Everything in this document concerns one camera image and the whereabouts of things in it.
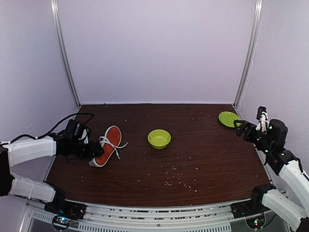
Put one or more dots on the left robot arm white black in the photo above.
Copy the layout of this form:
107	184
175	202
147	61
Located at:
27	149

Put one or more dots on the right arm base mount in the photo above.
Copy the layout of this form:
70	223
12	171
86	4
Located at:
254	204

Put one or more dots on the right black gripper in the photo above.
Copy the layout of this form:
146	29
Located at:
249	126

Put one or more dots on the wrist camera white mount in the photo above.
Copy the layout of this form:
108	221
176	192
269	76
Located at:
85	136
262	117

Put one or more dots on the aluminium frame post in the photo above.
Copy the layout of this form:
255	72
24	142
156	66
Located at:
63	52
248	64

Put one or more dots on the white shoelace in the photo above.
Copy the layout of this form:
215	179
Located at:
103	140

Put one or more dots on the right aluminium frame post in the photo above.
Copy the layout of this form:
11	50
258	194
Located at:
248	64

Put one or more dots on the front aluminium rail base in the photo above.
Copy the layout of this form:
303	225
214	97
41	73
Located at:
216	217

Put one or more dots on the left aluminium frame post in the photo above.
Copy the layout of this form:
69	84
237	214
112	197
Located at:
63	52

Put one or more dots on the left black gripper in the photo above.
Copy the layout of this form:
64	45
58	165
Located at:
91	153

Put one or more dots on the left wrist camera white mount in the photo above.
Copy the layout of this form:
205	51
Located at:
85	136

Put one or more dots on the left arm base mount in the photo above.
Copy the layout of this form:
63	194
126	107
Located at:
59	205

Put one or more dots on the green plastic bowl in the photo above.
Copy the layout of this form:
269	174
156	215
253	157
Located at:
159	139

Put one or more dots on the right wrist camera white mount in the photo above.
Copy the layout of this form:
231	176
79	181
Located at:
262	117

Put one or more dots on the green plastic plate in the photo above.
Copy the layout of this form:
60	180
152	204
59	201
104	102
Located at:
228	118

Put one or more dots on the grey canvas sneaker red sole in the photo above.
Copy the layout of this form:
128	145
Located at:
113	133

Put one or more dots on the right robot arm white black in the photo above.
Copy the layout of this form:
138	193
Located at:
285	165

